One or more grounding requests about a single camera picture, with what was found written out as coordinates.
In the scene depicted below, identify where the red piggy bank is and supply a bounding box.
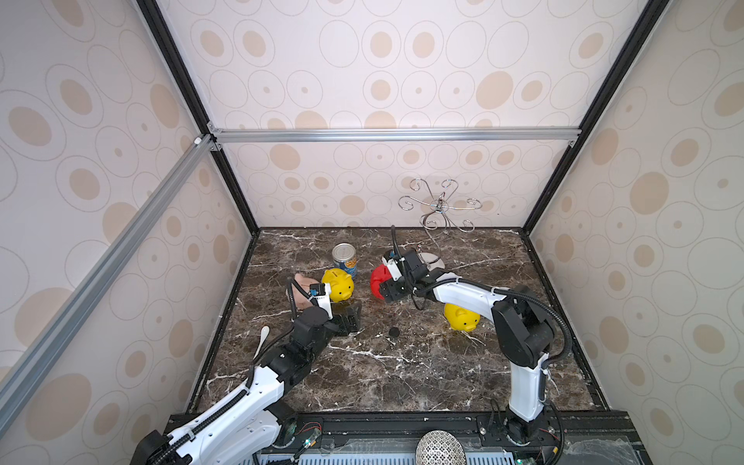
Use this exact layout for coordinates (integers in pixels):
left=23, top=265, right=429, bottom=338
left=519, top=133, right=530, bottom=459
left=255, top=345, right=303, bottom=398
left=369, top=265, right=395, bottom=302

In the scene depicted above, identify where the yellow piggy bank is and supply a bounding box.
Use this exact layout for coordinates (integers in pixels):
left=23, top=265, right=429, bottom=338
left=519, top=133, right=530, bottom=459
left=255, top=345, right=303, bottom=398
left=322, top=269, right=355, bottom=302
left=444, top=303, right=482, bottom=332

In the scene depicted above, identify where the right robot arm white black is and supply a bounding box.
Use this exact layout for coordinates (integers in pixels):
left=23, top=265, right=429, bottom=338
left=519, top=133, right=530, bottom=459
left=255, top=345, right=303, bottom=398
left=370, top=249, right=573, bottom=445

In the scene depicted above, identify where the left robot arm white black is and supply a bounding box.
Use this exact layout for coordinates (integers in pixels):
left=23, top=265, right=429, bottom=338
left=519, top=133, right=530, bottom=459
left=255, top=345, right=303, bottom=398
left=131, top=302, right=362, bottom=464

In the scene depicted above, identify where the pink piggy bank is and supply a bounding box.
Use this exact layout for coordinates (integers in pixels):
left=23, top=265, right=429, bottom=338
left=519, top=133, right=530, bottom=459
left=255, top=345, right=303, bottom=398
left=293, top=273, right=319, bottom=310

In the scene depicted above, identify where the soup can blue label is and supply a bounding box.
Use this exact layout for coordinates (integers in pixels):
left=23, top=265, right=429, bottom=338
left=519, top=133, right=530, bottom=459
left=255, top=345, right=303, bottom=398
left=331, top=242, right=358, bottom=277

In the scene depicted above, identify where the chrome mug tree stand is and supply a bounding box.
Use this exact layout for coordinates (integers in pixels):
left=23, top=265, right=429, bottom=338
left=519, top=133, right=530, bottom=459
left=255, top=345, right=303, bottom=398
left=398, top=177, right=482, bottom=269

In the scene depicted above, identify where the white plastic spoon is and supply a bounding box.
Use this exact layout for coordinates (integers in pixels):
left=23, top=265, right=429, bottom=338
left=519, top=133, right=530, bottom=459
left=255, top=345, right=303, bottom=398
left=252, top=325, right=270, bottom=362

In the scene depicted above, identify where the perforated metal ball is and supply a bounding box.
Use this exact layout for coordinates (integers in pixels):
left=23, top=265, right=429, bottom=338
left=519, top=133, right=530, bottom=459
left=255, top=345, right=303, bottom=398
left=415, top=430, right=467, bottom=465

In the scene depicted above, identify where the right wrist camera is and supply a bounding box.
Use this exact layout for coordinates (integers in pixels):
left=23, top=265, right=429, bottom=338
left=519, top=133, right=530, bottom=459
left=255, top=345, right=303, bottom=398
left=383, top=254, right=405, bottom=281

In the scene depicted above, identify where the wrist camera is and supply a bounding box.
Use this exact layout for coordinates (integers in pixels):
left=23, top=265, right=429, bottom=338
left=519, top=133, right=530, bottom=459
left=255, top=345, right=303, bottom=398
left=383, top=254, right=405, bottom=281
left=309, top=283, right=333, bottom=319

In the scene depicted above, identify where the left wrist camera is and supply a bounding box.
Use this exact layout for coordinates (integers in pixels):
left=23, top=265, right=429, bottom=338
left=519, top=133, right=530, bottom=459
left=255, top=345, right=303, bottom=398
left=309, top=283, right=333, bottom=319

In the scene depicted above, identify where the horizontal aluminium frame bar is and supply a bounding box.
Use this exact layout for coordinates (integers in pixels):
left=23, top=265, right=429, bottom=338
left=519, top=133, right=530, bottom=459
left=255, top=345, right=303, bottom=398
left=195, top=126, right=581, bottom=148

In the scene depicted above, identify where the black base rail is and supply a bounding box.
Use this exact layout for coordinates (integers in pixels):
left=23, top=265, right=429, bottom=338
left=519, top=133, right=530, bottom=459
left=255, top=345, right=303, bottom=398
left=152, top=409, right=652, bottom=465

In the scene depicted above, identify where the diagonal aluminium frame bar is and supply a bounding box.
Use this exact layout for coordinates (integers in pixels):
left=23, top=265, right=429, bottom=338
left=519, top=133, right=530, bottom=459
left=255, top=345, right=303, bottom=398
left=1, top=134, right=215, bottom=434

